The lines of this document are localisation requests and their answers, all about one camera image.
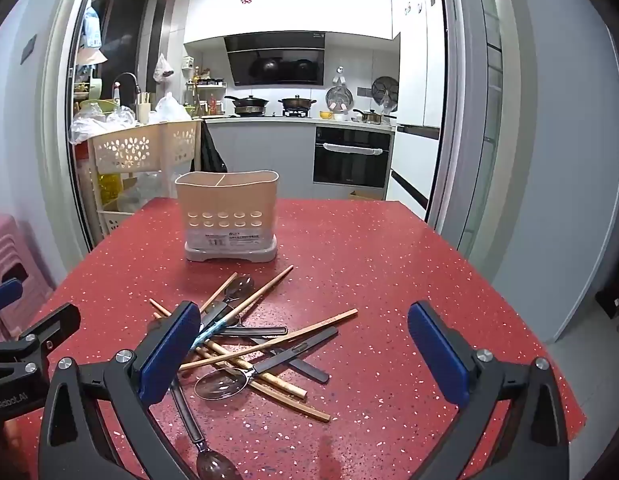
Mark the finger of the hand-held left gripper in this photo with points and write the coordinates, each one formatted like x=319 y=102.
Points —
x=4 y=294
x=49 y=327

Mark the beige knife block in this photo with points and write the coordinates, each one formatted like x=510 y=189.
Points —
x=143 y=109

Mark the black hanging round pan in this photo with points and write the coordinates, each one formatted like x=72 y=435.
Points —
x=384 y=91

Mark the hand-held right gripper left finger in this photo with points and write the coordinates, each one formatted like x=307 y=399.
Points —
x=169 y=355

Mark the dark wall switch panel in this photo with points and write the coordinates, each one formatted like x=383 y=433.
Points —
x=28 y=49

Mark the yellow bowl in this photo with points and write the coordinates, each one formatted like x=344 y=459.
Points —
x=326 y=115

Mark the green plastic bowl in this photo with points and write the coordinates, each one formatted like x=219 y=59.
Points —
x=102 y=106

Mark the grey wall socket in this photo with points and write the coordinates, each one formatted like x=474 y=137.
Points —
x=363 y=91

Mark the beige plastic basket cart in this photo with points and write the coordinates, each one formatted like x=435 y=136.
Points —
x=139 y=147

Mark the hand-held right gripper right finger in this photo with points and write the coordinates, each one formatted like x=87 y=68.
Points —
x=439 y=355

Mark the black built-in oven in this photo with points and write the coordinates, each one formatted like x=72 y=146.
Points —
x=352 y=157

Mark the white refrigerator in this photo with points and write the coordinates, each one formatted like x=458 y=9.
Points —
x=414 y=70

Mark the crumpled clear plastic bags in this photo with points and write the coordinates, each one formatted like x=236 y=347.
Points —
x=97 y=122

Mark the cardboard box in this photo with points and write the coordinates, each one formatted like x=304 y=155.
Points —
x=364 y=195

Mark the black hanging cloth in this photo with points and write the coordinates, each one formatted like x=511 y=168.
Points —
x=209 y=150

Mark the spice rack with bottles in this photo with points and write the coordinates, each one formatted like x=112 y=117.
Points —
x=204 y=90

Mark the black range hood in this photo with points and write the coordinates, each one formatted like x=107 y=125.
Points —
x=277 y=60

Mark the clear plastic bag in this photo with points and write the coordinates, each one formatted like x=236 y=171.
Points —
x=142 y=192

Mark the hanging white plastic bag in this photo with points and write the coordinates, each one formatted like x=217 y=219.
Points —
x=163 y=70

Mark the silver hanging strainer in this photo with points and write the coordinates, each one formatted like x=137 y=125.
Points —
x=338 y=97

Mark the black kitchen faucet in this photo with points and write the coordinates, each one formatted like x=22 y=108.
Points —
x=127 y=77

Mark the yellow oil bottle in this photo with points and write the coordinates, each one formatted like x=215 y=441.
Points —
x=108 y=189

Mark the spray bottle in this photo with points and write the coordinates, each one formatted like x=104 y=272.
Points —
x=116 y=96

